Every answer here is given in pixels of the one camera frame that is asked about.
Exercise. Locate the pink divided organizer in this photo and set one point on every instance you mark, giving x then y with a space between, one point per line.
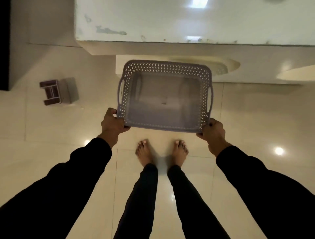
66 89

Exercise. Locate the grey perforated plastic basket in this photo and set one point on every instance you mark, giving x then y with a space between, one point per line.
162 103

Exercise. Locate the person's left leg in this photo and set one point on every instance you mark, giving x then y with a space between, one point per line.
140 202

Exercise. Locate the person's right hand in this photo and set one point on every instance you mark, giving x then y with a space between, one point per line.
215 135

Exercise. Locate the person's leg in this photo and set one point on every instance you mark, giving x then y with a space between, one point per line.
189 202
140 202

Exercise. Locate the white table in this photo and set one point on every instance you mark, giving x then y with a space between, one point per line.
221 22

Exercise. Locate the person's right leg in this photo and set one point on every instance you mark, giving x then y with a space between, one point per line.
189 202

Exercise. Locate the person's left forearm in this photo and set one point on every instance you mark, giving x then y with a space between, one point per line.
56 189

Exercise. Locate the person's right forearm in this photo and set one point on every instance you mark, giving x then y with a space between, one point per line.
268 194

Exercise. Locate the person's left hand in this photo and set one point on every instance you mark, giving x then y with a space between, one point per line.
112 125

